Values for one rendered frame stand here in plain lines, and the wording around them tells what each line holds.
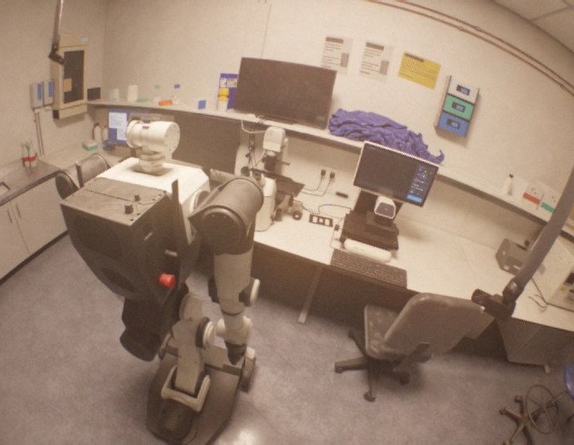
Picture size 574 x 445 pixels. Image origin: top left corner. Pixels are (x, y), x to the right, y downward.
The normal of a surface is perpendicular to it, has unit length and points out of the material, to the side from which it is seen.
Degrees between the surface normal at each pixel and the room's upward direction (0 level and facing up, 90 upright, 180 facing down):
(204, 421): 0
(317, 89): 86
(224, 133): 86
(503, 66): 90
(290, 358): 0
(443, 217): 90
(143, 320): 45
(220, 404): 0
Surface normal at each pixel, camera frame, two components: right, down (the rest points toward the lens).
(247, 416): 0.16, -0.84
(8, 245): 0.94, 0.29
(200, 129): -0.29, 0.40
